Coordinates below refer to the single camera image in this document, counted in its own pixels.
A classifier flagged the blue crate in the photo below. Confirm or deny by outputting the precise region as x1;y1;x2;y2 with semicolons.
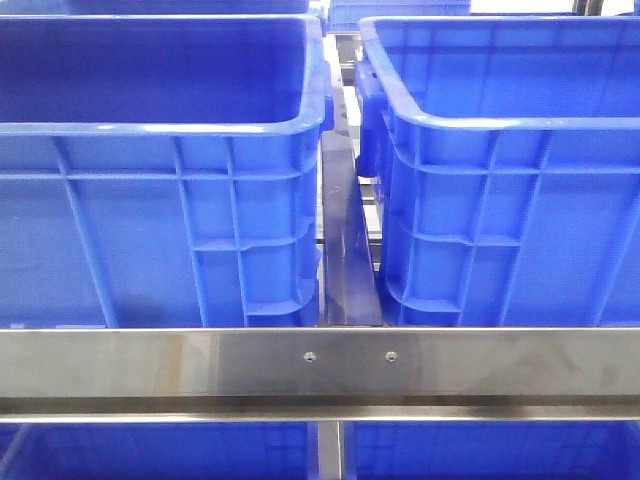
1;15;332;329
1;0;326;16
1;422;319;479
346;421;639;479
328;0;471;33
355;16;639;327

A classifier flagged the blue crate lower left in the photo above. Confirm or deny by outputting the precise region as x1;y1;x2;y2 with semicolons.
1;422;319;479

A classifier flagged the blue crate rear right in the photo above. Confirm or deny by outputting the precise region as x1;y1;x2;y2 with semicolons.
328;0;471;33

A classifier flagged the blue crate front right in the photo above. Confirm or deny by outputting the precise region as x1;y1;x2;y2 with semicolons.
355;16;639;327

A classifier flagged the blue crate rear left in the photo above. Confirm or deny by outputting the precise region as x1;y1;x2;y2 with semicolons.
1;0;326;16

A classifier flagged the blue crate front left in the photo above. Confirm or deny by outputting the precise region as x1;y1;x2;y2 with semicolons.
1;15;332;329

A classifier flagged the steel centre divider rail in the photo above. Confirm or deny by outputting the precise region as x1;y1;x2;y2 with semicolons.
321;130;384;327

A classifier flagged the steel shelf front rail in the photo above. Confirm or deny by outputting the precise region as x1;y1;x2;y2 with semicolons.
1;327;639;423

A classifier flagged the blue crate lower right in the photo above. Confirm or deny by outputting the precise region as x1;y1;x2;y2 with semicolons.
346;421;639;479

